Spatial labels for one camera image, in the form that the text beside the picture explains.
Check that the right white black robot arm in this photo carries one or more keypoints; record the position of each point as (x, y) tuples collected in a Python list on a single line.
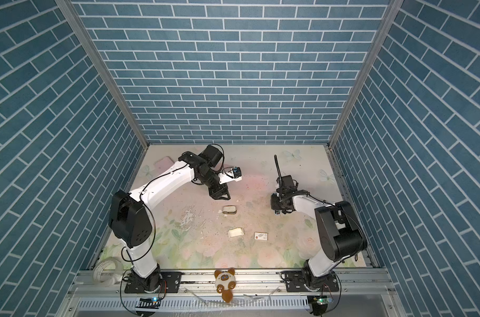
[(340, 234)]

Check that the aluminium front rail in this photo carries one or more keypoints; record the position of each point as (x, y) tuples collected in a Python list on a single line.
[(352, 281)]

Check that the staple box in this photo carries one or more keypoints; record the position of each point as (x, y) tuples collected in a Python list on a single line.
[(262, 236)]

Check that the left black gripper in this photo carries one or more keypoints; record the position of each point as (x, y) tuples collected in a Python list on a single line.
[(218, 192)]

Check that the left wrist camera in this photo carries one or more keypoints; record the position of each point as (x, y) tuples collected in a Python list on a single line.
[(230, 174)]

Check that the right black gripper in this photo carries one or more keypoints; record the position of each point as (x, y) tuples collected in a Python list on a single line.
[(274, 202)]

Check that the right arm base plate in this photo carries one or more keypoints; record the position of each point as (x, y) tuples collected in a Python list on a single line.
[(299, 281)]

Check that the pink rectangular case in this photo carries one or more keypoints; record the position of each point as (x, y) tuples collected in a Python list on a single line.
[(163, 164)]

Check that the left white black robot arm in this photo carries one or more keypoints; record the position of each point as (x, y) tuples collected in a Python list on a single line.
[(132, 217)]

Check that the staple box tray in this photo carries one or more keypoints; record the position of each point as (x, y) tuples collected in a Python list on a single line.
[(236, 232)]

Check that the beige mini stapler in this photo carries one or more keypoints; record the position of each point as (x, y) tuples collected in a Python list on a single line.
[(229, 210)]

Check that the panda plush toy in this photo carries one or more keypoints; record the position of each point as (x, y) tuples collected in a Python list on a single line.
[(225, 283)]

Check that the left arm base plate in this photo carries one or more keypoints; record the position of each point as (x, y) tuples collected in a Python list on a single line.
[(157, 282)]

